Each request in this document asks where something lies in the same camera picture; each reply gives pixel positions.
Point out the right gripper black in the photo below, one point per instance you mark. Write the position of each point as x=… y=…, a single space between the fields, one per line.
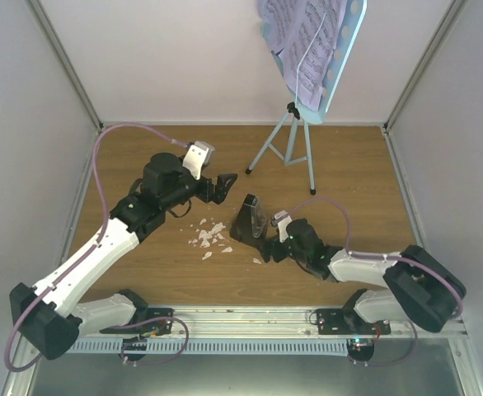
x=266 y=252

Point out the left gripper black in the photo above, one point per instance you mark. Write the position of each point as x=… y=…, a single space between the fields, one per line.
x=220 y=192

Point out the black metronome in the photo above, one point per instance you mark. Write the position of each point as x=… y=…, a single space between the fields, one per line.
x=241 y=226

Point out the clear plastic metronome cover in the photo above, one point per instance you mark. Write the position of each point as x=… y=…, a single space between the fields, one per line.
x=258 y=216

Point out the light blue music stand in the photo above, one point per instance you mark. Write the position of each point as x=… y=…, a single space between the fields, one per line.
x=290 y=139

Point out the sheet music pages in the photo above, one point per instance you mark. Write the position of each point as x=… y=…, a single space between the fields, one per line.
x=303 y=34

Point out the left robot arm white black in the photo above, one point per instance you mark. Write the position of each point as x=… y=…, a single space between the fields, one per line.
x=50 y=315

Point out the white paint patch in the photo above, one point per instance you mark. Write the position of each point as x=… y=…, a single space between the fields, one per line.
x=210 y=238

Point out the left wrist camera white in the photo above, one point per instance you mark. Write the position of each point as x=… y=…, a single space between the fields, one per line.
x=197 y=156

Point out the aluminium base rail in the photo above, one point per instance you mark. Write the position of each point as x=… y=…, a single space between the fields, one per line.
x=269 y=323

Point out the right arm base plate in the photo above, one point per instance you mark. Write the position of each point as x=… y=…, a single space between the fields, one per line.
x=340 y=321

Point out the grey slotted cable duct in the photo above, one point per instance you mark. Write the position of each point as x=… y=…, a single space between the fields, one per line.
x=203 y=346

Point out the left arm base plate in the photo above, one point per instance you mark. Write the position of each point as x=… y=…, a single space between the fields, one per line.
x=146 y=330

